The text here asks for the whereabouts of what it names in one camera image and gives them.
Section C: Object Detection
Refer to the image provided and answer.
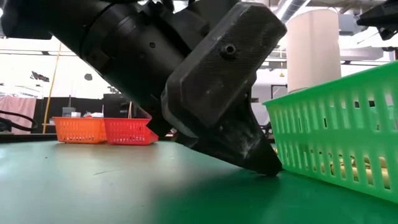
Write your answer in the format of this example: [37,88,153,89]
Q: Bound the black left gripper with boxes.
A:
[79,0,288,140]

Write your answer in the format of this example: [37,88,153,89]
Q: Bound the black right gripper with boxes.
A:
[356,0,398,42]

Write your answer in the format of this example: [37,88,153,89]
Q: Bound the yellow crayon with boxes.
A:
[357,155,391,190]
[320,157,358,181]

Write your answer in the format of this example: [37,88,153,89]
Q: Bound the green plastic basket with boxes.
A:
[262,60,398,205]

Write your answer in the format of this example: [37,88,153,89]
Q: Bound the red plastic basket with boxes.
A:
[103,117,159,146]

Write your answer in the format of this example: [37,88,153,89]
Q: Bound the pale box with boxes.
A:
[62,106,77,118]

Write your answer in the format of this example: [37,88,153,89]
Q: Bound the orange plastic basket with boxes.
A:
[53,116,108,144]

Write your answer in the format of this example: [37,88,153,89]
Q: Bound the black partition panel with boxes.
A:
[30,97,104,135]

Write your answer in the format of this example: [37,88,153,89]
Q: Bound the green table mat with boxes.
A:
[0,140,398,224]

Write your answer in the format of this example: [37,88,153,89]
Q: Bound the ceiling light strip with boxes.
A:
[0,49,398,67]

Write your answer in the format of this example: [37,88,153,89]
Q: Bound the pink cloth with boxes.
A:
[0,95,37,134]

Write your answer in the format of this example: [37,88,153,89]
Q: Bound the silver air duct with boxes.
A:
[275,0,312,22]

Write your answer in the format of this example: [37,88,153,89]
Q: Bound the yellow cable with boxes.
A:
[42,42,63,135]

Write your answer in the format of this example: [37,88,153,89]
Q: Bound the black hose loop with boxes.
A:
[0,110,39,132]

